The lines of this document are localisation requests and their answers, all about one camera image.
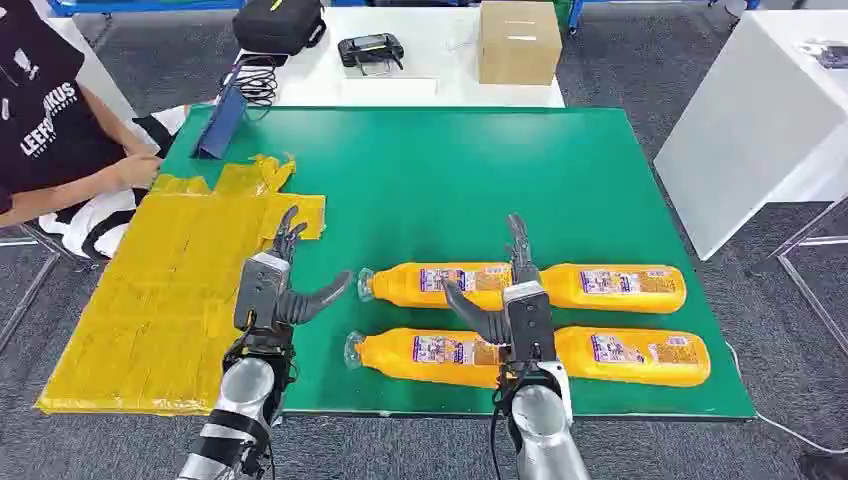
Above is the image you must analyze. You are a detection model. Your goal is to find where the small white table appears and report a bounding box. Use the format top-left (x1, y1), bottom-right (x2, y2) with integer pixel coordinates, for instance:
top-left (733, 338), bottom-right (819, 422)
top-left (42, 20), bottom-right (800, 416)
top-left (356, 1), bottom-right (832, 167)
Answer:
top-left (46, 16), bottom-right (142, 146)

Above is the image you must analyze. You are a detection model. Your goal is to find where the black bag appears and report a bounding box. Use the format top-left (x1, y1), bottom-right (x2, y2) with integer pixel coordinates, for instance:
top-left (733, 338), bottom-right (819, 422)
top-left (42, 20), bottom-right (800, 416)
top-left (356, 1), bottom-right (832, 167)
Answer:
top-left (231, 0), bottom-right (329, 58)

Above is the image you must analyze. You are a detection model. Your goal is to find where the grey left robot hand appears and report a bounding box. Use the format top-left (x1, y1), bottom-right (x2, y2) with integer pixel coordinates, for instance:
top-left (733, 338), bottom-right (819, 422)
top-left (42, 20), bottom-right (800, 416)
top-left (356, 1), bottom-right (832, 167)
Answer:
top-left (270, 205), bottom-right (354, 328)

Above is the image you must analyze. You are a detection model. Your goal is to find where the dark device on side table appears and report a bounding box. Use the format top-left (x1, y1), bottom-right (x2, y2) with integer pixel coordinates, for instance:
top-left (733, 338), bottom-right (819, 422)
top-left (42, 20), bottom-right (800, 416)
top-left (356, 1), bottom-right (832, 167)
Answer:
top-left (796, 38), bottom-right (848, 72)

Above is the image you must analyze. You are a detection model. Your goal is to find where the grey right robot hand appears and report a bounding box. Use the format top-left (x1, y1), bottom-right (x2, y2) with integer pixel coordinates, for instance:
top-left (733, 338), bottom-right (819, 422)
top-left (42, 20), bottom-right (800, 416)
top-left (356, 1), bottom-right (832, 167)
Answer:
top-left (441, 213), bottom-right (542, 346)

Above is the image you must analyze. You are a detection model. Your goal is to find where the blue metal rack frame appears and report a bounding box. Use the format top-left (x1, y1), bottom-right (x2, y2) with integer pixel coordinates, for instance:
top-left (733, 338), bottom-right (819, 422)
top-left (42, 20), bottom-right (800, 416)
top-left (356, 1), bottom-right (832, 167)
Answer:
top-left (47, 0), bottom-right (248, 19)

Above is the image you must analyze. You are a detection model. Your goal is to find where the metal chair frame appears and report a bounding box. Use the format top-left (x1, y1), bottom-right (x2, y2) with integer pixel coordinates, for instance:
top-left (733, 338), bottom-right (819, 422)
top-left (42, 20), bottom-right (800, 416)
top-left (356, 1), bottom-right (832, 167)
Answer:
top-left (0, 223), bottom-right (82, 354)

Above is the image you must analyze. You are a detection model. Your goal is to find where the black handheld controller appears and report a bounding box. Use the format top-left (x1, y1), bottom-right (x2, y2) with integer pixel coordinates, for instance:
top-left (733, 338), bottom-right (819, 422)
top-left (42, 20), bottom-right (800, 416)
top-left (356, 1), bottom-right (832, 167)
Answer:
top-left (337, 33), bottom-right (406, 76)

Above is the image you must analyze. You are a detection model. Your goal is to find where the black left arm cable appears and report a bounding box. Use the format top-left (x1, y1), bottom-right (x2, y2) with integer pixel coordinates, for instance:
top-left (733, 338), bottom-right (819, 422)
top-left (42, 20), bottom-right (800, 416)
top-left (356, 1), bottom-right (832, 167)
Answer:
top-left (263, 423), bottom-right (278, 480)

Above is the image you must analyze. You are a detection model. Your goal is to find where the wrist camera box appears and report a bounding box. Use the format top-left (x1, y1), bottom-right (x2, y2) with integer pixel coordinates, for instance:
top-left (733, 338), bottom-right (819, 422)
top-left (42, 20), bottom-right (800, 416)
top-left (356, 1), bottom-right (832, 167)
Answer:
top-left (502, 281), bottom-right (559, 364)
top-left (233, 252), bottom-right (291, 331)

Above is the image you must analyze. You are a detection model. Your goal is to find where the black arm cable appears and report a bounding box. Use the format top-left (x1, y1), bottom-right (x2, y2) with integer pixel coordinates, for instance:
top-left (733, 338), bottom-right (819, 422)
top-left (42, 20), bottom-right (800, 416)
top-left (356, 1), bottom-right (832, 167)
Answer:
top-left (263, 423), bottom-right (278, 480)
top-left (488, 374), bottom-right (526, 480)

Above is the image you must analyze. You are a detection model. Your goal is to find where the orange bottle clear cap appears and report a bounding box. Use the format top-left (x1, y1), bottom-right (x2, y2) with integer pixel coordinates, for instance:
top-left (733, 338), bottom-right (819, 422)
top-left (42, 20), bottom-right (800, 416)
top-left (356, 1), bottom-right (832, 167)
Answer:
top-left (343, 327), bottom-right (506, 390)
top-left (539, 262), bottom-right (688, 315)
top-left (356, 261), bottom-right (515, 313)
top-left (553, 325), bottom-right (712, 390)

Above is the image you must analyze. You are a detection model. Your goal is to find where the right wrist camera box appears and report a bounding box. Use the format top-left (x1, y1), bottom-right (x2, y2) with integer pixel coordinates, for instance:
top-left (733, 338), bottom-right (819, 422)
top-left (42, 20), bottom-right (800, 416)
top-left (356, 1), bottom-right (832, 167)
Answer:
top-left (502, 281), bottom-right (559, 364)

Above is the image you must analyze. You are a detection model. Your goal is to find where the person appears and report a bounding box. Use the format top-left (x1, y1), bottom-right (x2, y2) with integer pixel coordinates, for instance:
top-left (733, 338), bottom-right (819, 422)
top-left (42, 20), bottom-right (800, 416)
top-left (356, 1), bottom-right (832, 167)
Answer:
top-left (0, 0), bottom-right (195, 261)

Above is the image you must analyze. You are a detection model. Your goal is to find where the large white side table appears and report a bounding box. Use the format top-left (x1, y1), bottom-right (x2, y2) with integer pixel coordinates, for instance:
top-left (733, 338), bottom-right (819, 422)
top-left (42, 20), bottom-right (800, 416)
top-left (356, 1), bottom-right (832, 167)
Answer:
top-left (653, 9), bottom-right (848, 263)

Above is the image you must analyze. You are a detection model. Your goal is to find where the white floor cable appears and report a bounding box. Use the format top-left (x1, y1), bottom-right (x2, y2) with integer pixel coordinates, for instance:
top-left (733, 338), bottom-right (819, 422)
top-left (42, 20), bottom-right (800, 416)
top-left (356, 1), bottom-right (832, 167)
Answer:
top-left (724, 340), bottom-right (848, 458)

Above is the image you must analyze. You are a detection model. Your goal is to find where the yellow plastic sheet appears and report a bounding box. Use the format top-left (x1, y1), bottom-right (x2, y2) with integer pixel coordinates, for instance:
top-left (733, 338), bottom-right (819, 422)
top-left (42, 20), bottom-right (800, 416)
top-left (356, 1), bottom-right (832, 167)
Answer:
top-left (34, 153), bottom-right (328, 417)

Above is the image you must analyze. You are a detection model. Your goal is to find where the metal table leg frame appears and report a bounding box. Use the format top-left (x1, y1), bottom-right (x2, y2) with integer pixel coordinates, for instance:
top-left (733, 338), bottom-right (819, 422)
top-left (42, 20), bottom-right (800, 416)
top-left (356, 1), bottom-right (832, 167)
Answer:
top-left (751, 195), bottom-right (848, 362)

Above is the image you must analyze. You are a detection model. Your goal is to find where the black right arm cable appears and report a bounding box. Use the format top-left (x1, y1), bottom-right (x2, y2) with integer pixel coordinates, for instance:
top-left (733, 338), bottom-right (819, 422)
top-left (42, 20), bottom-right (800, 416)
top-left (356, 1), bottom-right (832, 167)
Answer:
top-left (488, 374), bottom-right (526, 480)

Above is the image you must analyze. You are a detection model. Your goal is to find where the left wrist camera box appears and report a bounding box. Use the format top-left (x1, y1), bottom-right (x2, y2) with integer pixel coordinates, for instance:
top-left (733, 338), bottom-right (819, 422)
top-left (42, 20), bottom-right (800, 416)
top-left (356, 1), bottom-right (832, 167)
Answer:
top-left (233, 252), bottom-right (291, 331)

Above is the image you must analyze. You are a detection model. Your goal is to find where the blue tablet case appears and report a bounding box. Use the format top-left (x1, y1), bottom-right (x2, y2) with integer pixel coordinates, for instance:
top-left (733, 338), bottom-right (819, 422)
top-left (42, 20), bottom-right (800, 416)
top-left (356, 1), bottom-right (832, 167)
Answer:
top-left (192, 62), bottom-right (250, 161)

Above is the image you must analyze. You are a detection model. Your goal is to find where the black coiled cable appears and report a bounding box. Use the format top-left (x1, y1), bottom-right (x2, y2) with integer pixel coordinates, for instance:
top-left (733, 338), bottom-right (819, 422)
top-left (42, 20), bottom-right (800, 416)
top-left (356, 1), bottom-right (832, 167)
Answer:
top-left (220, 56), bottom-right (280, 109)

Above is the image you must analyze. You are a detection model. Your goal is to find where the brown cardboard box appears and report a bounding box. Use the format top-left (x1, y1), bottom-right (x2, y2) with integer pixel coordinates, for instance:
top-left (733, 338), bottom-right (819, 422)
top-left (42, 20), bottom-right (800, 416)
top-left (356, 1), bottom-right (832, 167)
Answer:
top-left (477, 1), bottom-right (564, 87)

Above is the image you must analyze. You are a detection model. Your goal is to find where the green table mat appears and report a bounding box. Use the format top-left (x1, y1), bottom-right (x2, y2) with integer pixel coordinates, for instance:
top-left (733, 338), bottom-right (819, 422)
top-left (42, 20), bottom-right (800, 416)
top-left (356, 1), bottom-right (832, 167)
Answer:
top-left (158, 105), bottom-right (758, 422)

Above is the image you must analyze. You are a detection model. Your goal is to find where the person's right hand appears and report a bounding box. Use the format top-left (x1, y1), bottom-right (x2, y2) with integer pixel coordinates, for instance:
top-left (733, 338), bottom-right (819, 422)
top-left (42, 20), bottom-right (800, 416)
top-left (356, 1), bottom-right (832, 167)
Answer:
top-left (115, 153), bottom-right (164, 191)

